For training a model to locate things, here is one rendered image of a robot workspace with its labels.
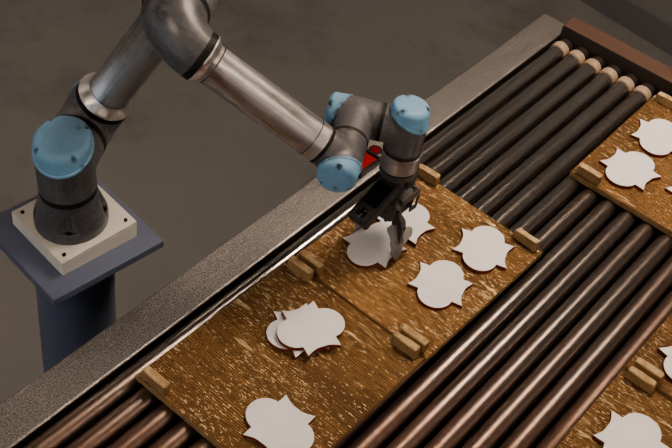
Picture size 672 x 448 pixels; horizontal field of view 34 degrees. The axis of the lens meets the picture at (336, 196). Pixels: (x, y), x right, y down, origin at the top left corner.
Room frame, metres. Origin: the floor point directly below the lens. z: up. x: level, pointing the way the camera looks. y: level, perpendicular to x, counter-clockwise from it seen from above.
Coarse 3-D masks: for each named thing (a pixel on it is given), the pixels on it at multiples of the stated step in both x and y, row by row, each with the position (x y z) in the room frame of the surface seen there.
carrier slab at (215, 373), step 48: (288, 288) 1.46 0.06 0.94; (192, 336) 1.31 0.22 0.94; (240, 336) 1.33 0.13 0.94; (384, 336) 1.38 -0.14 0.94; (144, 384) 1.19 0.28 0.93; (192, 384) 1.20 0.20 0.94; (240, 384) 1.22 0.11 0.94; (288, 384) 1.24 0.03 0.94; (336, 384) 1.25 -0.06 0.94; (384, 384) 1.27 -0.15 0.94; (240, 432) 1.12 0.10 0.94; (336, 432) 1.15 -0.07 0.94
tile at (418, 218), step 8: (408, 208) 1.74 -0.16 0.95; (416, 208) 1.74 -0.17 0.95; (424, 208) 1.75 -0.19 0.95; (408, 216) 1.71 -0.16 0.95; (416, 216) 1.72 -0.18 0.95; (424, 216) 1.72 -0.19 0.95; (408, 224) 1.69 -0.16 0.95; (416, 224) 1.69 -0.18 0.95; (424, 224) 1.70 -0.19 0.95; (416, 232) 1.67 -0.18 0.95; (424, 232) 1.68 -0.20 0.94; (408, 240) 1.65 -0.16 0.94; (416, 240) 1.65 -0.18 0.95
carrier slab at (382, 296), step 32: (448, 192) 1.82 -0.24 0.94; (352, 224) 1.67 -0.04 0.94; (448, 224) 1.72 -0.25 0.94; (480, 224) 1.74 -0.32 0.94; (320, 256) 1.56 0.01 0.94; (416, 256) 1.61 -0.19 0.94; (448, 256) 1.63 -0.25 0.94; (512, 256) 1.66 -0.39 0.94; (352, 288) 1.49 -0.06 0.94; (384, 288) 1.51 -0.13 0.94; (480, 288) 1.55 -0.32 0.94; (384, 320) 1.42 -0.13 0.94; (416, 320) 1.44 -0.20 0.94; (448, 320) 1.45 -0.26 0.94
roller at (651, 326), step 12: (660, 312) 1.58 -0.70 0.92; (648, 324) 1.55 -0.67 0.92; (660, 324) 1.55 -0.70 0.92; (636, 336) 1.51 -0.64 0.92; (648, 336) 1.51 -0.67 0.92; (624, 348) 1.48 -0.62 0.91; (636, 348) 1.48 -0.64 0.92; (612, 360) 1.44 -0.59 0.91; (624, 360) 1.44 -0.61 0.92; (612, 372) 1.40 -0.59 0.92; (600, 384) 1.37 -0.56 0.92; (588, 396) 1.34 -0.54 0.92; (576, 408) 1.30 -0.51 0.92; (588, 408) 1.31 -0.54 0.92; (564, 420) 1.27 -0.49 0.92; (576, 420) 1.28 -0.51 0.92; (552, 432) 1.24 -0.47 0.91; (564, 432) 1.24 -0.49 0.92; (540, 444) 1.22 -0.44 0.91; (552, 444) 1.21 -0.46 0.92
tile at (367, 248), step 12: (372, 228) 1.65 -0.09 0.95; (384, 228) 1.66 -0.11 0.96; (348, 240) 1.61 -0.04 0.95; (360, 240) 1.62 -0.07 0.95; (372, 240) 1.62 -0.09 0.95; (384, 240) 1.62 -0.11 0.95; (348, 252) 1.58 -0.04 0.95; (360, 252) 1.58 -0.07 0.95; (372, 252) 1.59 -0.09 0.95; (384, 252) 1.59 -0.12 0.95; (360, 264) 1.55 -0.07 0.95; (372, 264) 1.56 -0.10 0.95; (384, 264) 1.56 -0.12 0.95
